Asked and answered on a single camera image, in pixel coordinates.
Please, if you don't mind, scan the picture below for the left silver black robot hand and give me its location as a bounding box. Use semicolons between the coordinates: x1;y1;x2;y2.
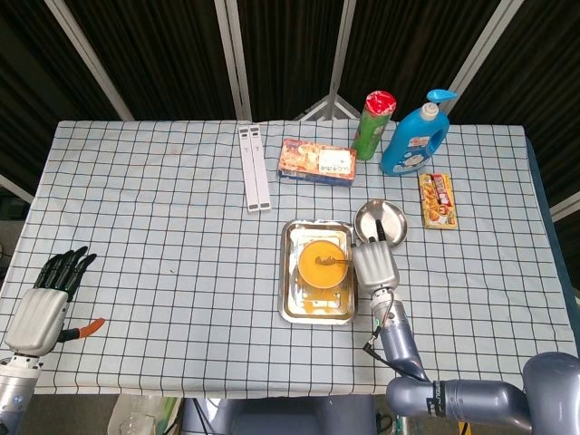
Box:
4;246;106;357

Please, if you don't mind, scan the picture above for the blue checked tablecloth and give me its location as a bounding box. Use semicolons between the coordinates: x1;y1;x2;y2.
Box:
0;120;580;400

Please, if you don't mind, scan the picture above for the clear plastic bag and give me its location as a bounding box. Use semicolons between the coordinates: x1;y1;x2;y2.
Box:
107;393;182;435

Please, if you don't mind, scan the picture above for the green chips can red lid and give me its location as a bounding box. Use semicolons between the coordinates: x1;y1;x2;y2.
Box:
351;90;398;162

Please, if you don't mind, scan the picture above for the small metal spoon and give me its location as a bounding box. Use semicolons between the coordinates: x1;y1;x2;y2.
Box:
314;255;354;268

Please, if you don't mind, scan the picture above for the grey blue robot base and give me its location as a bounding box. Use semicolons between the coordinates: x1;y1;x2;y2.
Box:
180;396;389;435

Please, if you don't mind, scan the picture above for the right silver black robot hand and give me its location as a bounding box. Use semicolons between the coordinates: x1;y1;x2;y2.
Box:
351;218;401;291

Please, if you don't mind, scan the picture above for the yellow curry box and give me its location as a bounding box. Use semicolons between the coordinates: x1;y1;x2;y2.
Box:
418;172;459;231

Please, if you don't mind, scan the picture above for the dark folding screen white frame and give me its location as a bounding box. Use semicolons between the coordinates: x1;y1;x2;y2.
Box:
0;0;580;223

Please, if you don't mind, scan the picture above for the round steel plate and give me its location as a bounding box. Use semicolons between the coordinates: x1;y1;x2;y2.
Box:
353;198;409;249

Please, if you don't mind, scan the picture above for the orange blue food box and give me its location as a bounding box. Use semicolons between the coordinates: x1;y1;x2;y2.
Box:
276;138;358;188

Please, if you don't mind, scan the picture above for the white folded flat stand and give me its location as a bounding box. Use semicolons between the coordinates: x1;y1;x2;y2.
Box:
237;125;272;213

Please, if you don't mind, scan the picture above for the blue detergent pump bottle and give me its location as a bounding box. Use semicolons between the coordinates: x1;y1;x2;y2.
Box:
379;89;459;177

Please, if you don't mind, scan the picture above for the bowl of yellow powder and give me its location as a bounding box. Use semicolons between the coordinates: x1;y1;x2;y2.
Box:
296;239;353;291

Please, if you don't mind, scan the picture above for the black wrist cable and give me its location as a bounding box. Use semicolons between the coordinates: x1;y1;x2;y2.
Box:
363;289;431;382

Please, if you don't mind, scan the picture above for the rectangular steel tray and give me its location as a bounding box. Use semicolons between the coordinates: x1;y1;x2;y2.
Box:
277;218;360;325

